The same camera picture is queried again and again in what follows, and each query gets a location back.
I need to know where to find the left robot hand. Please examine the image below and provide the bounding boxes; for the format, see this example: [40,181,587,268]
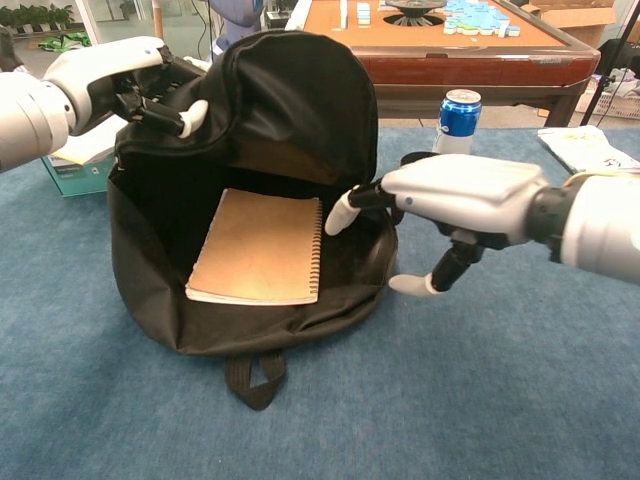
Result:
[43,36,211,140]

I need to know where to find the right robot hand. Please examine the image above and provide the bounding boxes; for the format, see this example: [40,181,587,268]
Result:
[324,153,551,299]

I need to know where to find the black backpack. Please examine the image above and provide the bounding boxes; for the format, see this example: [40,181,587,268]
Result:
[107,29,401,412]

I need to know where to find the brown spiral notebook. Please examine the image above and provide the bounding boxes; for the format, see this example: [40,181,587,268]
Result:
[184,188,324,306]

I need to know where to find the white snack bag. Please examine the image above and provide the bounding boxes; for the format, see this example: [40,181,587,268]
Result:
[537,124,640,175]

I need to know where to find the blue soda can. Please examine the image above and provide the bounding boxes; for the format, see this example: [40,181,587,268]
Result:
[433,88,484,156]

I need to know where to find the white yellow booklet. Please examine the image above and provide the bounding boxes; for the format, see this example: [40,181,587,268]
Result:
[49,113,126,166]

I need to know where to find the white teal product box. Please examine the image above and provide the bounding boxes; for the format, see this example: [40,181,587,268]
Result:
[40,149,119,198]

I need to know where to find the brown mahjong table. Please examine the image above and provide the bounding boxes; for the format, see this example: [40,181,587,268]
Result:
[284,0,601,129]

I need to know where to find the white plastic basket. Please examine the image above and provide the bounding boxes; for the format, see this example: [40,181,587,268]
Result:
[574,74,640,120]

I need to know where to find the blue white mahjong tiles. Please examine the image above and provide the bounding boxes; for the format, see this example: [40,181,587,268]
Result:
[339,0,521,39]

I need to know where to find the blue table mat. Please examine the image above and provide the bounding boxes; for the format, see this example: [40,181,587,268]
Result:
[0,127,640,480]

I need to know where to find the black tripod stand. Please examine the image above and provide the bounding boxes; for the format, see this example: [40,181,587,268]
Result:
[579,0,640,126]

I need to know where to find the black mahjong table hub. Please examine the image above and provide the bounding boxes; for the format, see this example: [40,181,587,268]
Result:
[382,0,446,26]

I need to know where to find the cardboard box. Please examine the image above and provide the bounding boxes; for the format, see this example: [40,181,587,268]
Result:
[529,0,619,49]

